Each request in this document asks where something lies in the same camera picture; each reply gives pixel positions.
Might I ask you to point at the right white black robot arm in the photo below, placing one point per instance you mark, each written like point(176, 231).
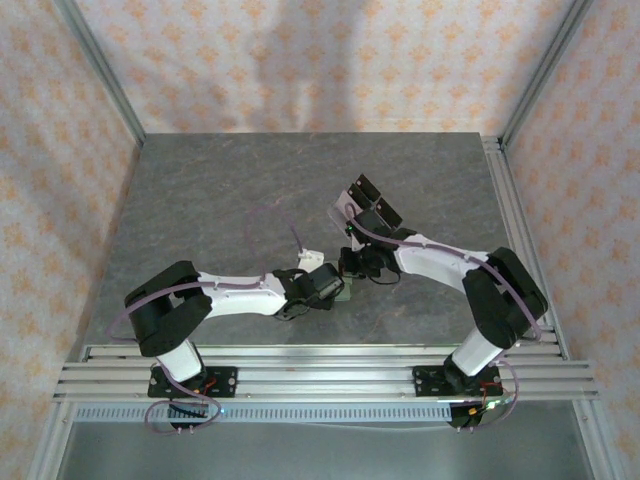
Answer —
point(435, 260)

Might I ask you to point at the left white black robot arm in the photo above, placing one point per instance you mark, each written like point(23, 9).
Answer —
point(240, 297)

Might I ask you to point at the black card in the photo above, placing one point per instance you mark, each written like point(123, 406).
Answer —
point(389, 212)

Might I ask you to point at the slanted aluminium frame post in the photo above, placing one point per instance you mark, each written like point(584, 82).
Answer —
point(544, 70)
point(103, 70)

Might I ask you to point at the green card holder wallet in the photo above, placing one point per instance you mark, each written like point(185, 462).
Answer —
point(345, 294)

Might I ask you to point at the aluminium side rail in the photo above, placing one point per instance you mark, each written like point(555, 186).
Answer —
point(500, 165)

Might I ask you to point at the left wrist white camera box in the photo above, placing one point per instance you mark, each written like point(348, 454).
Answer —
point(311, 257)

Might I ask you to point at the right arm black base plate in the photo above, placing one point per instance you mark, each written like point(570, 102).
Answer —
point(425, 382)

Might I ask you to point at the clear acrylic card stand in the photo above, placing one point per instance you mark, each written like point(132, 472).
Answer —
point(336, 214)

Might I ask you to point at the aluminium frame leg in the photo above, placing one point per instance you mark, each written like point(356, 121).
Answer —
point(593, 440)
point(51, 440)

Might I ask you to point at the white card pink print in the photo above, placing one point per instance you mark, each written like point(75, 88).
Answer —
point(346, 205)

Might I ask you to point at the dark green card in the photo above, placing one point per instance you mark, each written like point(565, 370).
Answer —
point(369, 189)
point(354, 191)

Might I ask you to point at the long aluminium base rail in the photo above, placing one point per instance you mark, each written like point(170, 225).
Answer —
point(325, 375)

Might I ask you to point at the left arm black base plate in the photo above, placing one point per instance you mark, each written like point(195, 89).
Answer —
point(225, 382)

